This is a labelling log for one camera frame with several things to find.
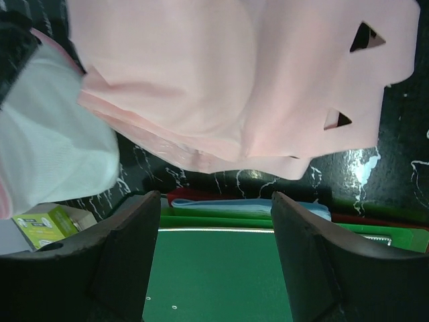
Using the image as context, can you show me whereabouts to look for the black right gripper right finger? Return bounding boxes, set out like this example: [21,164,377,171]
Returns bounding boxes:
[271,193,428,321]

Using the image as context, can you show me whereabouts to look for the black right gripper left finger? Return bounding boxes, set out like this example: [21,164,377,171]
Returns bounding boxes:
[1,191,161,321]

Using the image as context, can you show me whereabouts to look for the white mesh laundry bag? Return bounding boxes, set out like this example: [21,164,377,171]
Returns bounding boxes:
[1,30,119,219]

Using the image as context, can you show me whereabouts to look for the pink bra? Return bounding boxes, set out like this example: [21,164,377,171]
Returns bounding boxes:
[67,1,420,180]

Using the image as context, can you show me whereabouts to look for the lime green book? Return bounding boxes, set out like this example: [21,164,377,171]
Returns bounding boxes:
[12,204,79,250]

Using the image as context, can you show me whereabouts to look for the blue paper sheets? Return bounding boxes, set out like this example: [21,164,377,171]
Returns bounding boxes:
[171,199,332,221]

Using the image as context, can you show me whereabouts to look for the black marble pattern mat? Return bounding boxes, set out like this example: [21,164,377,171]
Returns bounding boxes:
[1,1,428,225]

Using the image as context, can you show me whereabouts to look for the green ring binder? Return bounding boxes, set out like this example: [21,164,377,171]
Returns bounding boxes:
[140,187,429,322]

